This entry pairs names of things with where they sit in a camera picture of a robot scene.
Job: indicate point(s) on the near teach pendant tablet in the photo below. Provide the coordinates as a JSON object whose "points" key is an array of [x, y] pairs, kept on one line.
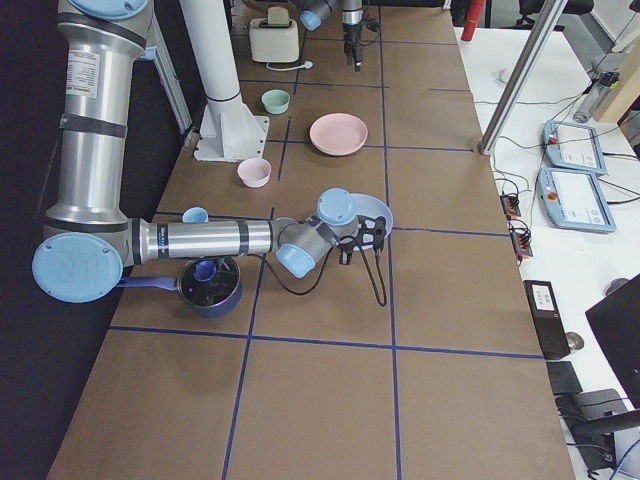
{"points": [[574, 200]]}

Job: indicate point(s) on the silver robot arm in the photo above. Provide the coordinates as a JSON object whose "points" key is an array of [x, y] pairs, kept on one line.
{"points": [[202, 227], [313, 13]]}

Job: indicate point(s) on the aluminium frame post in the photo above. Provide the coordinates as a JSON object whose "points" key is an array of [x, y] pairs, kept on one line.
{"points": [[549, 15]]}

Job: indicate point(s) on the pink bowl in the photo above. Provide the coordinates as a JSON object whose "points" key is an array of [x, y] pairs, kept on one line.
{"points": [[254, 172]]}

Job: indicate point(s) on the bread slice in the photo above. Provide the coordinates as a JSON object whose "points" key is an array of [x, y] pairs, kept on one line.
{"points": [[278, 17]]}

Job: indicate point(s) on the blue plate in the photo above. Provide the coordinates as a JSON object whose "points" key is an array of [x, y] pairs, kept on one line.
{"points": [[371, 208]]}

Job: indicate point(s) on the far teach pendant tablet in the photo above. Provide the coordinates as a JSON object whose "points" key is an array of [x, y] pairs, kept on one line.
{"points": [[573, 146]]}

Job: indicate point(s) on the black monitor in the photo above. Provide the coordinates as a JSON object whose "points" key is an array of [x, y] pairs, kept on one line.
{"points": [[614, 322]]}

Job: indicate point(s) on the teach pendant tablet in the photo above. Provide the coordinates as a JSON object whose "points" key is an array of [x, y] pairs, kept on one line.
{"points": [[574, 200], [573, 146]]}

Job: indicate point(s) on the orange connector block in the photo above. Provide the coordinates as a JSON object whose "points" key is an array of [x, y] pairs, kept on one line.
{"points": [[510, 204], [521, 242]]}

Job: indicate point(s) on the black box with label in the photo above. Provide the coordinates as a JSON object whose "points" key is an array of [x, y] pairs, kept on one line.
{"points": [[546, 318]]}

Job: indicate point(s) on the purple cup in saucepan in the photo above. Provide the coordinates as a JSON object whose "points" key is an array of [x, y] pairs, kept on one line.
{"points": [[204, 270]]}

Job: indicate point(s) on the green bowl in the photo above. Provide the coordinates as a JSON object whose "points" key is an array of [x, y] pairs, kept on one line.
{"points": [[275, 101]]}

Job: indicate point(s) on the white camera pole mount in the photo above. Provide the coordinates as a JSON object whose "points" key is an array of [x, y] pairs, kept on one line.
{"points": [[229, 131]]}

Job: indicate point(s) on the red cylinder bottle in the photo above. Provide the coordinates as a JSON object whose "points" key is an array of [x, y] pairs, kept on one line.
{"points": [[476, 8]]}

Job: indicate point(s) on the dark blue saucepan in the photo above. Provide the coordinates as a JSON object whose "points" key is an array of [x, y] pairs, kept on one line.
{"points": [[212, 299]]}

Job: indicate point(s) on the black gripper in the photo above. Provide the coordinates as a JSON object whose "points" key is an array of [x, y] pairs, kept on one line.
{"points": [[351, 33], [363, 227]]}

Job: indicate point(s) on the cream toaster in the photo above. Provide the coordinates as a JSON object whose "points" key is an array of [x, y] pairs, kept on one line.
{"points": [[273, 44]]}

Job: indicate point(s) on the light blue cup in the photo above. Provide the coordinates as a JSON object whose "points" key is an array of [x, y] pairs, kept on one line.
{"points": [[195, 215]]}

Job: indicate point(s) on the pink plate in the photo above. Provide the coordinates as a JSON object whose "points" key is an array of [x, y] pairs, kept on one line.
{"points": [[338, 134]]}

